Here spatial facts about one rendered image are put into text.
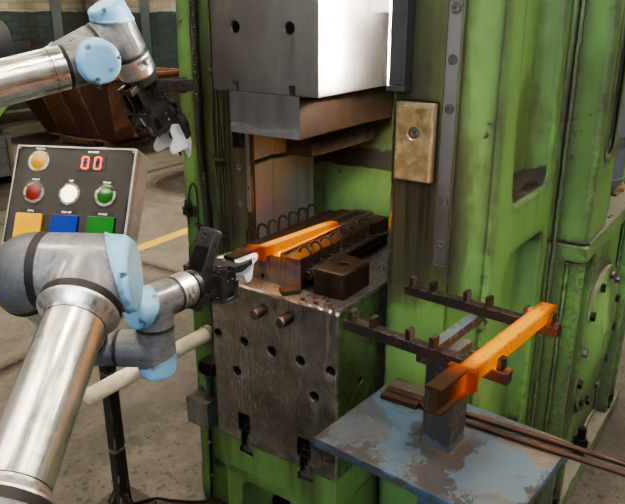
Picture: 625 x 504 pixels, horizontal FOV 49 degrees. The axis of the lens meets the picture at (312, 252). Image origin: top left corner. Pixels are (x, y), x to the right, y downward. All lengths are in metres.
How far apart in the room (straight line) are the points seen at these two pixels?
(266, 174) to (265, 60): 0.42
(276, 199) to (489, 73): 0.74
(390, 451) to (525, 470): 0.24
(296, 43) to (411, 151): 0.34
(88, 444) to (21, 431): 1.92
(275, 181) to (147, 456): 1.23
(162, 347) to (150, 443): 1.39
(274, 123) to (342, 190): 0.57
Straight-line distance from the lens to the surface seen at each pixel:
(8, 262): 1.06
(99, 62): 1.25
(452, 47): 1.49
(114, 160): 1.88
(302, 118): 1.53
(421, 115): 1.51
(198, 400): 2.19
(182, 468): 2.61
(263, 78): 1.57
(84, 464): 2.71
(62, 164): 1.94
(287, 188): 1.97
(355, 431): 1.40
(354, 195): 2.06
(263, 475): 1.91
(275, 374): 1.70
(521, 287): 1.95
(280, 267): 1.65
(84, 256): 1.02
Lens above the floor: 1.55
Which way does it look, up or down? 20 degrees down
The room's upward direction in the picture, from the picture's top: straight up
